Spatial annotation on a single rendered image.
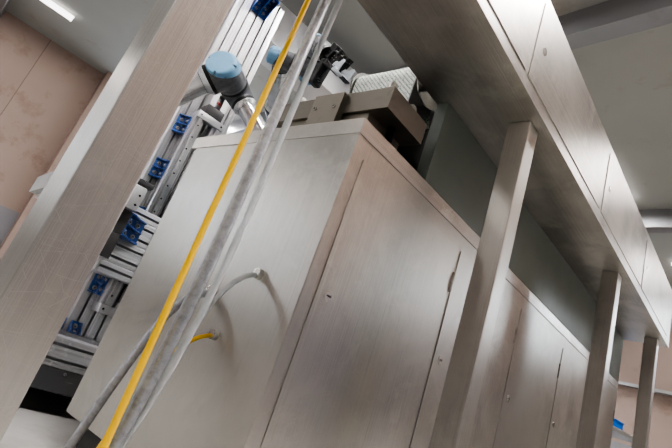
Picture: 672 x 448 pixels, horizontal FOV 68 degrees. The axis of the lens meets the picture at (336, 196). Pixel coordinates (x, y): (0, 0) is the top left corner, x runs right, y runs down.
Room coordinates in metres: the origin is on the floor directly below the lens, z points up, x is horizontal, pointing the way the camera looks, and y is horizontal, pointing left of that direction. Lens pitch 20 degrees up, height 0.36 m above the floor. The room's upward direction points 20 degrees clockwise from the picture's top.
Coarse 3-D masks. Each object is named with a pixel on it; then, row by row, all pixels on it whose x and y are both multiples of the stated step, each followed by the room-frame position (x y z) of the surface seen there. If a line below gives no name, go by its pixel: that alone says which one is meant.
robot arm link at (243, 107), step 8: (248, 88) 1.73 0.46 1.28; (224, 96) 1.73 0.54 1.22; (240, 96) 1.72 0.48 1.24; (248, 96) 1.72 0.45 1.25; (232, 104) 1.74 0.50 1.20; (240, 104) 1.73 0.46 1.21; (248, 104) 1.72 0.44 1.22; (240, 112) 1.74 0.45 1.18; (248, 112) 1.72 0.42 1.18; (248, 120) 1.72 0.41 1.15; (256, 128) 1.70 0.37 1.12
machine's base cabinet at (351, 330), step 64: (192, 192) 1.33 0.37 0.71; (320, 192) 0.98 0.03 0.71; (384, 192) 1.04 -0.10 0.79; (256, 256) 1.07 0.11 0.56; (320, 256) 0.96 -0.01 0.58; (384, 256) 1.09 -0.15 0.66; (448, 256) 1.27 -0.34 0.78; (128, 320) 1.34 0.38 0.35; (256, 320) 1.01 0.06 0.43; (320, 320) 1.00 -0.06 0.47; (384, 320) 1.14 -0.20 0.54; (448, 320) 1.33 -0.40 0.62; (512, 320) 1.62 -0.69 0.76; (192, 384) 1.09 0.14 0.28; (256, 384) 0.97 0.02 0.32; (320, 384) 1.04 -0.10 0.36; (384, 384) 1.19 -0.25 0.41; (512, 384) 1.69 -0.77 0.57; (576, 384) 2.18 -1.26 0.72
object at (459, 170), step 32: (448, 128) 1.16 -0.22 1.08; (448, 160) 1.19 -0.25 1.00; (480, 160) 1.30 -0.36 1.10; (448, 192) 1.22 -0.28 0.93; (480, 192) 1.34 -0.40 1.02; (480, 224) 1.37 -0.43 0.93; (512, 256) 1.55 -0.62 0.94; (544, 256) 1.74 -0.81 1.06; (544, 288) 1.78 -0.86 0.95; (576, 288) 2.04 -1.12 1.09; (576, 320) 2.09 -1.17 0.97
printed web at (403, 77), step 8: (384, 72) 1.32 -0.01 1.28; (392, 72) 1.29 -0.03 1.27; (400, 72) 1.26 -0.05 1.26; (408, 72) 1.24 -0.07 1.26; (360, 80) 1.37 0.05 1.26; (368, 80) 1.35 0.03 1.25; (376, 80) 1.32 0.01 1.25; (384, 80) 1.30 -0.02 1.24; (392, 80) 1.28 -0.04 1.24; (400, 80) 1.25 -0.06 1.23; (408, 80) 1.23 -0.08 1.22; (360, 88) 1.36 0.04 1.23; (368, 88) 1.34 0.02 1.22; (376, 88) 1.31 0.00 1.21; (424, 112) 1.32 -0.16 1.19; (424, 120) 1.31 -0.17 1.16
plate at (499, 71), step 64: (384, 0) 0.87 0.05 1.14; (448, 0) 0.80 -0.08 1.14; (512, 0) 0.86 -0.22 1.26; (448, 64) 0.99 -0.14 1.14; (512, 64) 0.92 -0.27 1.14; (576, 64) 1.17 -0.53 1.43; (576, 128) 1.23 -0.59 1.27; (576, 192) 1.35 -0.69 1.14; (576, 256) 1.83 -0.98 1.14; (640, 256) 1.92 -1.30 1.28; (640, 320) 2.29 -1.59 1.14
